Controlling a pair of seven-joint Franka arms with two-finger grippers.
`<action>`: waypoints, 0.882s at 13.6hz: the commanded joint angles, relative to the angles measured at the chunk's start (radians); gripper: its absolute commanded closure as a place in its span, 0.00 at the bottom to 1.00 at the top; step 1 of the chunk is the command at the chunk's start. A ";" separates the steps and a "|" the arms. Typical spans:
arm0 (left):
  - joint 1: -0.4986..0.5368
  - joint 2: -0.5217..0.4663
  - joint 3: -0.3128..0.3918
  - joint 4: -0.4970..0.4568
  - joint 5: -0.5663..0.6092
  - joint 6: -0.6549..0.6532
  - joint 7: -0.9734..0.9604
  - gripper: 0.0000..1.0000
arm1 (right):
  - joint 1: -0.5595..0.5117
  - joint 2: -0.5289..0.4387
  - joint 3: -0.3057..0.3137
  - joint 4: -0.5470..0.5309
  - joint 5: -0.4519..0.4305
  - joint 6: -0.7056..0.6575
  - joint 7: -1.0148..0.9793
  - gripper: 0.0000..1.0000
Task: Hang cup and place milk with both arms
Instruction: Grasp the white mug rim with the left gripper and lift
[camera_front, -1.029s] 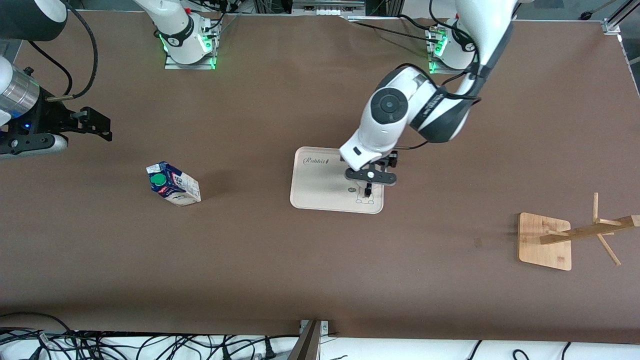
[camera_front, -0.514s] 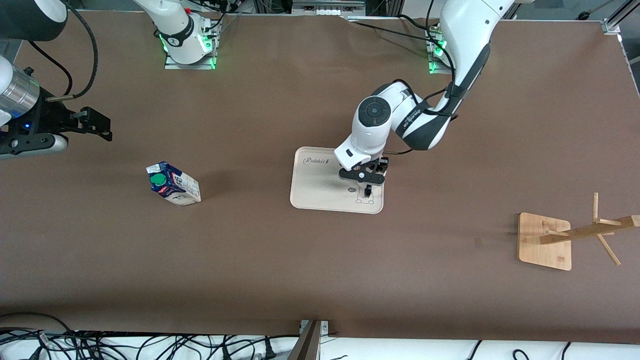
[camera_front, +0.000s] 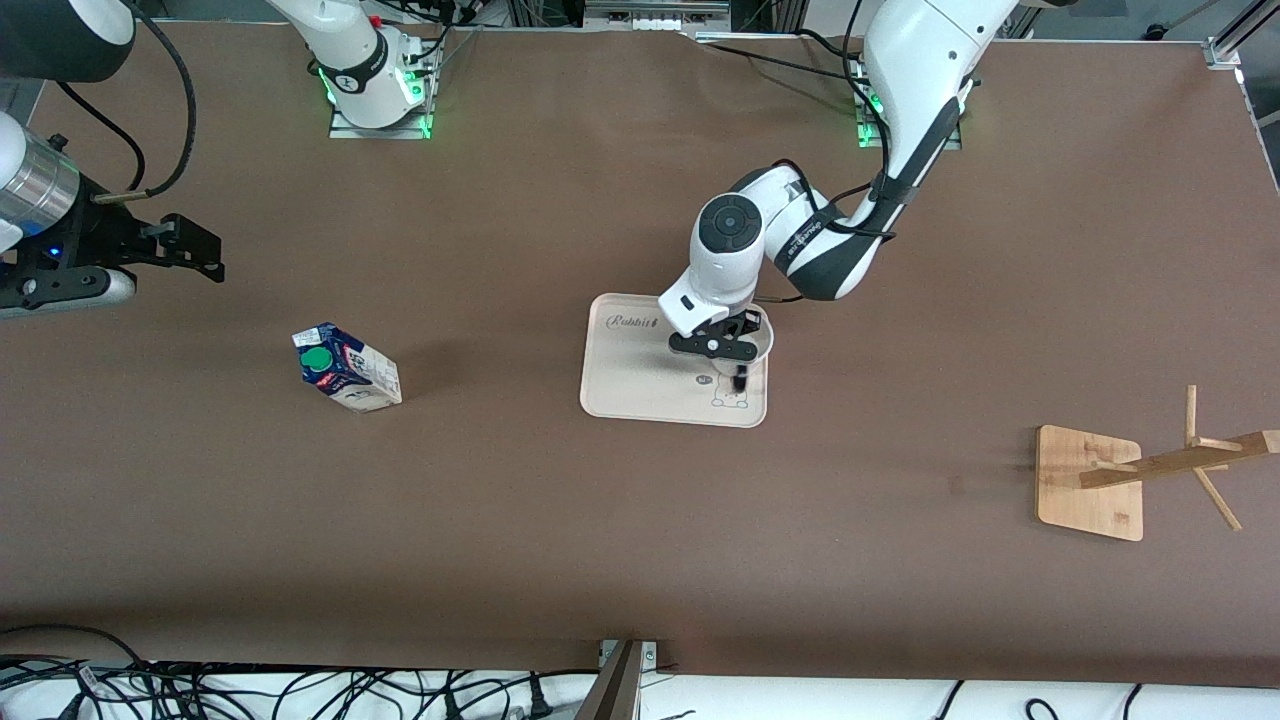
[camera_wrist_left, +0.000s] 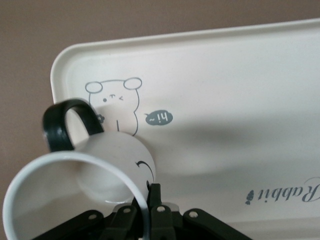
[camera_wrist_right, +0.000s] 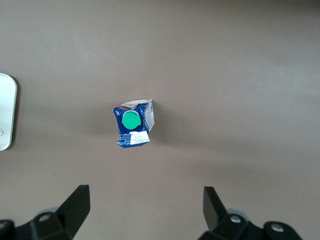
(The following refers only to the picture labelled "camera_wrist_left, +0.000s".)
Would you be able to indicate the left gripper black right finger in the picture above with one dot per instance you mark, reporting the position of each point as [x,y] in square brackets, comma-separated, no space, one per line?
[162,222]

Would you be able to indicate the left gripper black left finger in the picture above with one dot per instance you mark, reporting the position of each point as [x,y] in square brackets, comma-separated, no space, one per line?
[117,225]

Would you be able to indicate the cream tray with rabbit print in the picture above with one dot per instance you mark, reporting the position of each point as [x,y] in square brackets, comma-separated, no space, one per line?
[225,100]

